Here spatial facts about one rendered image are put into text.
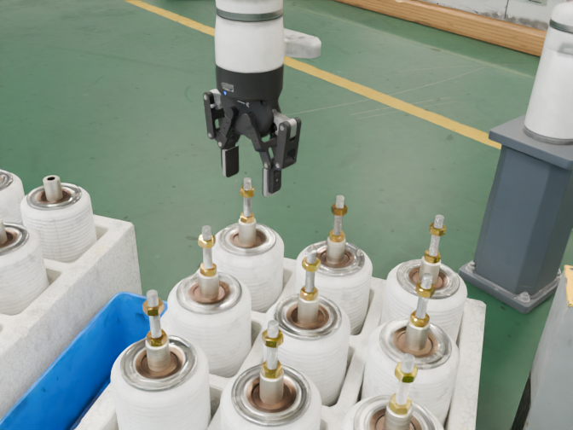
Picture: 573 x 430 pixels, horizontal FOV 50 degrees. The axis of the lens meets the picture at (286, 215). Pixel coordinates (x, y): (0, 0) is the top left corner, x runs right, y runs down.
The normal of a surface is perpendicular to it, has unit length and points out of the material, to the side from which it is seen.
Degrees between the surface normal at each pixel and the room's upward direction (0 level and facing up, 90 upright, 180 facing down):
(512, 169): 90
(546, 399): 90
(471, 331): 0
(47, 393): 88
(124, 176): 0
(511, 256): 90
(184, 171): 0
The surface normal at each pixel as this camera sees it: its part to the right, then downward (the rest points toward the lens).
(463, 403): 0.03, -0.85
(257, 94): 0.28, 0.51
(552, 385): -0.32, 0.49
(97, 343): 0.95, 0.16
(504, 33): -0.76, 0.32
